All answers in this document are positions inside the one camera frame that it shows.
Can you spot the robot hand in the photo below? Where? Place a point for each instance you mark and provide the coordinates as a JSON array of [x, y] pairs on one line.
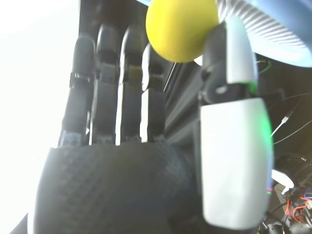
[[109, 190]]

